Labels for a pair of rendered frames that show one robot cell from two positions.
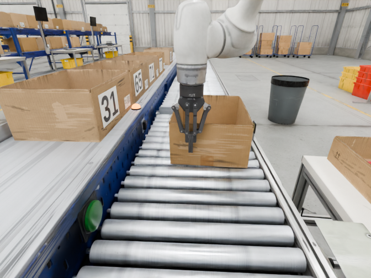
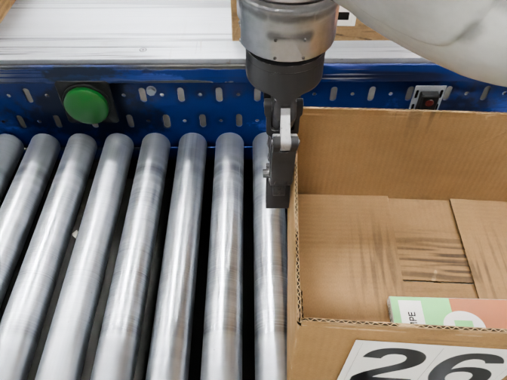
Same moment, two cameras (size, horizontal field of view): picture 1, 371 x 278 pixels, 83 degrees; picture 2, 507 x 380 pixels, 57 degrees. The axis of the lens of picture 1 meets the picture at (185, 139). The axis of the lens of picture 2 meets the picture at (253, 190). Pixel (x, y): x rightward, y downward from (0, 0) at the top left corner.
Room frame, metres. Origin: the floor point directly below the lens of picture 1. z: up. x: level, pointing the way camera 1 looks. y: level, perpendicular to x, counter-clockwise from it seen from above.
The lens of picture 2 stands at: (0.60, -0.41, 1.29)
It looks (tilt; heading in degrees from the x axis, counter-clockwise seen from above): 49 degrees down; 87
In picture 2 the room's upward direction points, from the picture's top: straight up
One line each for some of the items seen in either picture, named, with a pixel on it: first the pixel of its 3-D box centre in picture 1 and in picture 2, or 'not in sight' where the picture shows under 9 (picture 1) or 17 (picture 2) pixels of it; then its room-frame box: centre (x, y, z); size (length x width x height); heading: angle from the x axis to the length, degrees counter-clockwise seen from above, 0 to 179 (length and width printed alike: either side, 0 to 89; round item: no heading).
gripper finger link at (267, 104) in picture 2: (195, 118); (281, 140); (0.65, -0.03, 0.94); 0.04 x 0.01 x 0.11; 177
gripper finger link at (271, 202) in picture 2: (191, 142); (278, 188); (0.66, -0.02, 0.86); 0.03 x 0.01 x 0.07; 177
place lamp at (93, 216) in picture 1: (95, 215); (86, 107); (0.36, 0.21, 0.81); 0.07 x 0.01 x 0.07; 177
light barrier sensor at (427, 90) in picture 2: (144, 126); (426, 105); (0.92, 0.19, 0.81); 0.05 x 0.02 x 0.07; 177
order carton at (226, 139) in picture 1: (209, 125); (456, 246); (0.86, -0.11, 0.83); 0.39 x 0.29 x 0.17; 174
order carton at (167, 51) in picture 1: (159, 55); not in sight; (2.77, 0.32, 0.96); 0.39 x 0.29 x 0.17; 178
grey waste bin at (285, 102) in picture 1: (285, 99); not in sight; (3.12, -1.51, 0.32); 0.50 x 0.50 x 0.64
